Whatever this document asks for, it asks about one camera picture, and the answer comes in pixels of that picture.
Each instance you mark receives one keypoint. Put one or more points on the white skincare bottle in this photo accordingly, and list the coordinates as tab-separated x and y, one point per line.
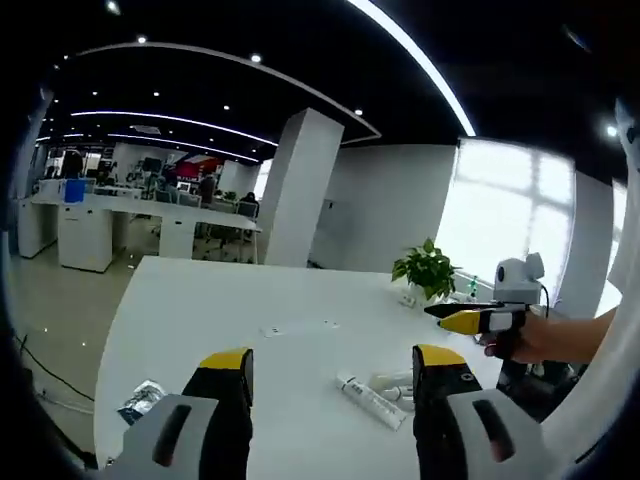
395	382

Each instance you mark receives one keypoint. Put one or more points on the black chair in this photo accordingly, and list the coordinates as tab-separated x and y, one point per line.
540	387

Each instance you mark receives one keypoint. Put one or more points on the person's right hand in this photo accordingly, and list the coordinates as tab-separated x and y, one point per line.
525	342

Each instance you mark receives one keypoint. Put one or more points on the white curved object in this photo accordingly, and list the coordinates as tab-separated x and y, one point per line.
595	390

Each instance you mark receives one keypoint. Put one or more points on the long white office desk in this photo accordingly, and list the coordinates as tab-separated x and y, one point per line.
150	220

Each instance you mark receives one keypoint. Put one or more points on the white power strip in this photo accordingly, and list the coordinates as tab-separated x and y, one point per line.
408	300

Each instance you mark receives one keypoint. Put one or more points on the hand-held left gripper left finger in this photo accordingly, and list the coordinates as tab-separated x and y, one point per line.
200	425

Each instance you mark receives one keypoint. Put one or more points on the green potted plant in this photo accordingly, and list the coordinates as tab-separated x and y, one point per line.
425	272

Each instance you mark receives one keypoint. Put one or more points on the white window blind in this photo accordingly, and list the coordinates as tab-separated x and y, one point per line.
505	215

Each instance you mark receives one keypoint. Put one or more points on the blue box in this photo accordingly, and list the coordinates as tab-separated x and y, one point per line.
74	190

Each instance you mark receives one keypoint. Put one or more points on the long ceiling light strip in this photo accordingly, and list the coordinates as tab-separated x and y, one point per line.
425	60

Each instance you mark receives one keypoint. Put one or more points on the white square pillar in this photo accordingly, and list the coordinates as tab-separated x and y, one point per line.
300	190

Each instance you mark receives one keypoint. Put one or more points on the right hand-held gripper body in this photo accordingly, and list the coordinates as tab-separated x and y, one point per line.
517	286

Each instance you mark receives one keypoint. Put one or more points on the silver foil packet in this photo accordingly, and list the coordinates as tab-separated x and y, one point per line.
142	400

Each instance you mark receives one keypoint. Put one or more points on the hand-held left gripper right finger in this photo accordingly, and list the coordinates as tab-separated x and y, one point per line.
450	410

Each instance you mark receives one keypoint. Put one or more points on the white skincare tube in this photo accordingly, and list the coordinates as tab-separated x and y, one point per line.
372	400

